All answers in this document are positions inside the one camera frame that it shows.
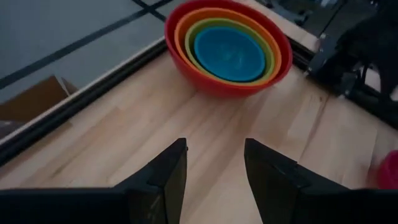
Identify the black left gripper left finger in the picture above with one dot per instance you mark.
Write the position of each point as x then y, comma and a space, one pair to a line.
161, 186

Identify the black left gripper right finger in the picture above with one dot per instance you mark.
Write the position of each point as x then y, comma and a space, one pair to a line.
273, 186

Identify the blue plastic bowl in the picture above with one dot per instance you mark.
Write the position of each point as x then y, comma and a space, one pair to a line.
230, 53

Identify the green plastic bowl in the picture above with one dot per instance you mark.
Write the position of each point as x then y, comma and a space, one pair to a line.
190, 39

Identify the orange plastic bowl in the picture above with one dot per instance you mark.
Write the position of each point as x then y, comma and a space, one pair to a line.
182, 31

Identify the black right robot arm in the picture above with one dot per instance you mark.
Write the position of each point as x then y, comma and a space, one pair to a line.
357, 37

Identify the red plastic bowl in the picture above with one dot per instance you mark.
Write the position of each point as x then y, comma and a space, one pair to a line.
214, 88

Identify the pink plastic object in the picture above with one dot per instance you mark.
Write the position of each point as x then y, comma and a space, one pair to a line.
389, 171

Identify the brown cardboard box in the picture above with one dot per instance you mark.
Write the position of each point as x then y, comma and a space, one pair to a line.
34, 99

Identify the black table frame rail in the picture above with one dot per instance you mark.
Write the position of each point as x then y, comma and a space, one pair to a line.
77, 99
379, 109

